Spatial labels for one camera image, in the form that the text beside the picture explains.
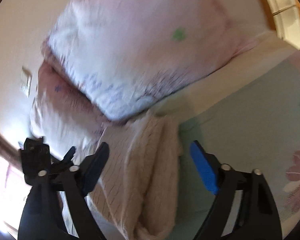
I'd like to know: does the beige knitted sweater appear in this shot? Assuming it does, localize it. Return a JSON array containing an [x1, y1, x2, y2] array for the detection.
[[89, 113, 181, 239]]

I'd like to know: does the light green floral bedsheet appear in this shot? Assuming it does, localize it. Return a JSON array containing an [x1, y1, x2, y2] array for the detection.
[[149, 31, 300, 240]]

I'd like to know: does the upper pink floral pillow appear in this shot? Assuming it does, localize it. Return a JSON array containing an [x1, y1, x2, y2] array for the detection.
[[42, 0, 255, 121]]

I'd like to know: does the pink floral pillow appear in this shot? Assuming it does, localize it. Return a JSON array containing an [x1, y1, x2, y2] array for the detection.
[[42, 0, 255, 121], [30, 62, 109, 162]]

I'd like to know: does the wooden headboard frame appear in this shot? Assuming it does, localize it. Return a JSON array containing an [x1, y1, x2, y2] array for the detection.
[[260, 0, 300, 50]]

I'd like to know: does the window with wooden frame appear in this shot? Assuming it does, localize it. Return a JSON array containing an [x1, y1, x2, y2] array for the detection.
[[0, 138, 31, 239]]

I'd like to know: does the lower pink floral pillow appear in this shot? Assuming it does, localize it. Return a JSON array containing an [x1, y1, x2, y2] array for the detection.
[[30, 62, 109, 162]]

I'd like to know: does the white wall switch plate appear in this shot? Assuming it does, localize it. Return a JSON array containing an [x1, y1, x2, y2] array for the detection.
[[20, 66, 32, 98]]

